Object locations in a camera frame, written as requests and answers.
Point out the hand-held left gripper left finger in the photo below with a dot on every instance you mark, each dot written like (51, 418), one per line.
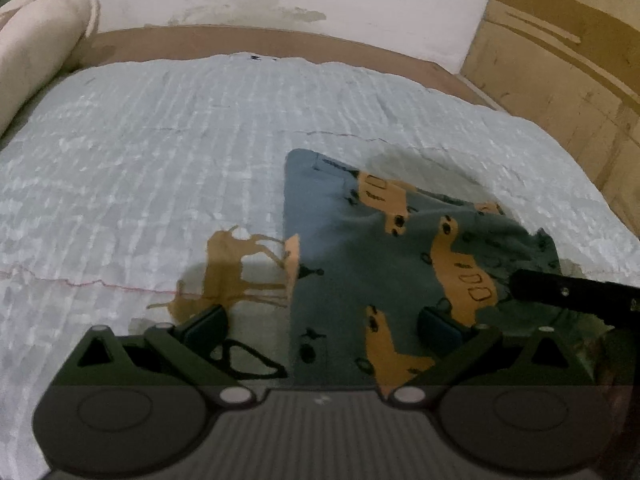
(207, 326)

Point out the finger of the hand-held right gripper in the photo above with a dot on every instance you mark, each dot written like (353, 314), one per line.
(560, 290)

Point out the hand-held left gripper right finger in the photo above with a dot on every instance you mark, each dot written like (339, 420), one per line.
(439, 329)

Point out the blue printed pants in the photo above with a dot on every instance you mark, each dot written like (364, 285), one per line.
(350, 260)

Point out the light blue quilted blanket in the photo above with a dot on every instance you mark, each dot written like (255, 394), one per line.
(150, 160)

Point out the brown wooden board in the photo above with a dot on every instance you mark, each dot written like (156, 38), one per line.
(560, 60)

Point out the brown mattress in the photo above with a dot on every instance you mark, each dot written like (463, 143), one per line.
(250, 40)

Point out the cream rolled pillow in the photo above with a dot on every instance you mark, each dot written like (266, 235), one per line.
(35, 45)

